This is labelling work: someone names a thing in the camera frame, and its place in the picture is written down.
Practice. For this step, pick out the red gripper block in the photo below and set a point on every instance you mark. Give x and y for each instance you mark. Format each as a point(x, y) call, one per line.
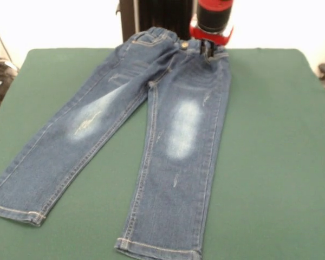
point(205, 35)

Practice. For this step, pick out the blue denim jeans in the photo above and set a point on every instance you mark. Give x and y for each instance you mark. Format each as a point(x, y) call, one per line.
point(168, 162)

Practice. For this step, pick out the dark green table cloth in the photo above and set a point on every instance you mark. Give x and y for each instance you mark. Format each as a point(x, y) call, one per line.
point(260, 135)

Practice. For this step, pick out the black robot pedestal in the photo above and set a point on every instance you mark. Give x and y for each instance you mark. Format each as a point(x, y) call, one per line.
point(157, 19)

